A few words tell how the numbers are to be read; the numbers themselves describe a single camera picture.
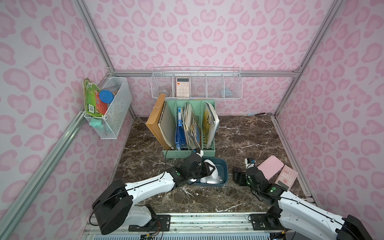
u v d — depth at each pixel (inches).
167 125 32.4
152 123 28.5
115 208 16.3
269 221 25.9
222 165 36.1
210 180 33.2
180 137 36.4
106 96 29.6
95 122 25.0
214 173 30.7
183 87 37.4
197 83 38.5
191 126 33.6
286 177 33.8
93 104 27.3
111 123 31.6
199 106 37.3
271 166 35.7
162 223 28.7
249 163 29.7
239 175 29.7
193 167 24.5
